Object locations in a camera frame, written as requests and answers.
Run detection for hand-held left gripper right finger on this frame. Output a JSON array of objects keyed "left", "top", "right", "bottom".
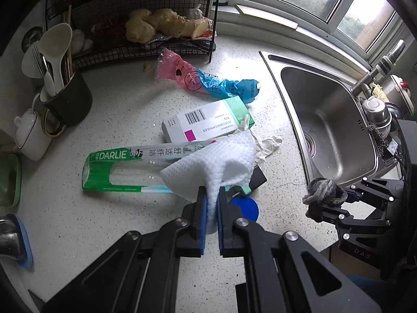
[{"left": 218, "top": 187, "right": 382, "bottom": 313}]

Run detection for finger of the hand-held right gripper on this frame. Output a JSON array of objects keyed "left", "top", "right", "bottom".
[
  {"left": 307, "top": 203, "right": 392, "bottom": 236},
  {"left": 345, "top": 177, "right": 405, "bottom": 208}
]

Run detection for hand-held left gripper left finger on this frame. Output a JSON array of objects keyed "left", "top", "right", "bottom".
[{"left": 41, "top": 185, "right": 207, "bottom": 313}]

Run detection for grey knitted cloth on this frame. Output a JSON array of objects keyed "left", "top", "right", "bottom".
[{"left": 302, "top": 178, "right": 348, "bottom": 207}]

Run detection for round blue lid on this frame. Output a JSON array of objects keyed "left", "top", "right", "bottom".
[{"left": 228, "top": 196, "right": 259, "bottom": 224}]

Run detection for small black teal box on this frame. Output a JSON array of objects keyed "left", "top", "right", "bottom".
[{"left": 228, "top": 166, "right": 268, "bottom": 199}]

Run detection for white paper towel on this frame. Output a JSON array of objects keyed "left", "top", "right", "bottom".
[{"left": 160, "top": 130, "right": 257, "bottom": 233}]

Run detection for white glove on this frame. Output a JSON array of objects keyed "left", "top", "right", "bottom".
[{"left": 238, "top": 114, "right": 284, "bottom": 170}]

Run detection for Darlie toothpaste package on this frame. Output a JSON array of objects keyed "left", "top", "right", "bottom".
[{"left": 81, "top": 140, "right": 229, "bottom": 194}]

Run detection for stainless steel bowl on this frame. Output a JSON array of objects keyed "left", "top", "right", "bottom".
[{"left": 361, "top": 96, "right": 393, "bottom": 128}]

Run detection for dark metal ladle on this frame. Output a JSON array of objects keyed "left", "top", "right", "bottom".
[{"left": 384, "top": 103, "right": 402, "bottom": 122}]

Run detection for stainless steel sink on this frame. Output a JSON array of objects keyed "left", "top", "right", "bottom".
[{"left": 259, "top": 50, "right": 403, "bottom": 190}]

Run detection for white green medicine box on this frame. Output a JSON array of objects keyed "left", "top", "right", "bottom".
[{"left": 162, "top": 97, "right": 255, "bottom": 144}]

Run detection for yellow dish cloth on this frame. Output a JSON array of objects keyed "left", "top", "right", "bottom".
[{"left": 371, "top": 83, "right": 390, "bottom": 101}]

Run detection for pink blue plastic wrapper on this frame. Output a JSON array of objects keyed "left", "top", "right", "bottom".
[{"left": 156, "top": 47, "right": 262, "bottom": 105}]

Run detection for grey kitchen faucet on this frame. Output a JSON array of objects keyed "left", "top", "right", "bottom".
[{"left": 350, "top": 39, "right": 406, "bottom": 95}]

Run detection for dark green mug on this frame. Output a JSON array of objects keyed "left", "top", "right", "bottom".
[{"left": 40, "top": 68, "right": 93, "bottom": 137}]

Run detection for white lidded ceramic pot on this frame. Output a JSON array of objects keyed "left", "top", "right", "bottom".
[{"left": 14, "top": 107, "right": 53, "bottom": 162}]

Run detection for long ginger piece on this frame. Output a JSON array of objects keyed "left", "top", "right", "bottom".
[{"left": 148, "top": 8, "right": 212, "bottom": 39}]

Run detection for round ginger piece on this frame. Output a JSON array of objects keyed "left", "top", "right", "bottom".
[{"left": 125, "top": 9, "right": 156, "bottom": 43}]

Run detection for garlic bulb in plastic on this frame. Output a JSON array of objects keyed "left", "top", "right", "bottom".
[{"left": 186, "top": 5, "right": 204, "bottom": 20}]

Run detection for red chili packet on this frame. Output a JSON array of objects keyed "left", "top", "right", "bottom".
[{"left": 91, "top": 16, "right": 131, "bottom": 36}]

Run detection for white garlic bulbs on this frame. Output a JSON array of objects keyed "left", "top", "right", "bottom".
[{"left": 72, "top": 29, "right": 93, "bottom": 53}]

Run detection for white rice spoon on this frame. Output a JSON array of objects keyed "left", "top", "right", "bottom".
[{"left": 39, "top": 23, "right": 73, "bottom": 95}]

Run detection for grey spatula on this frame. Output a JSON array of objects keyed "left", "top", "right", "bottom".
[{"left": 21, "top": 42, "right": 53, "bottom": 82}]

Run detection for steel wire scourer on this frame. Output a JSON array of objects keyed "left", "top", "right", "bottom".
[{"left": 367, "top": 124, "right": 396, "bottom": 167}]

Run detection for black wire rack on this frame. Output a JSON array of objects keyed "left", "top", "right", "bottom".
[{"left": 44, "top": 0, "right": 222, "bottom": 72}]

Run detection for grey window frame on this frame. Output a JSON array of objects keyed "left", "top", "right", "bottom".
[{"left": 213, "top": 0, "right": 413, "bottom": 69}]

